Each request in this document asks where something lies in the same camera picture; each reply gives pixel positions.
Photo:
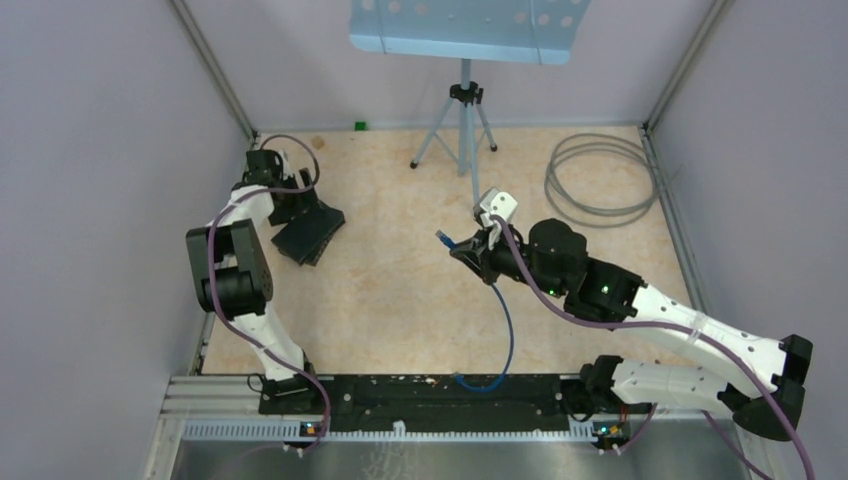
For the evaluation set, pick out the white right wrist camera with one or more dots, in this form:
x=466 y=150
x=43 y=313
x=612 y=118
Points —
x=492 y=212

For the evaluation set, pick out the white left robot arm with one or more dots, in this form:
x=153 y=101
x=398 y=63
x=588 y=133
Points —
x=232 y=279

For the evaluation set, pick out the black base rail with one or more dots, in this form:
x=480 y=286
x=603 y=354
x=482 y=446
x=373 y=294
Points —
x=437 y=403

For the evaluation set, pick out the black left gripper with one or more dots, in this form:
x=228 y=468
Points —
x=302 y=203

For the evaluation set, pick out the black flat mat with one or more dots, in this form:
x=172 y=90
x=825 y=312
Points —
x=304 y=244

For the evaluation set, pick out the light blue tripod stand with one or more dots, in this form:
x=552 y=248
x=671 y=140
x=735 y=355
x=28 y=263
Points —
x=521 y=32

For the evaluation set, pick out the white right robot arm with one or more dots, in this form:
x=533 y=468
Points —
x=759 y=381

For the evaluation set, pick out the black network switch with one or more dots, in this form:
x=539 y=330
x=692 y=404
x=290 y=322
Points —
x=322 y=215

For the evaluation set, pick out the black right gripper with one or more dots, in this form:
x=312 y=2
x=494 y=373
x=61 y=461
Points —
x=480 y=258

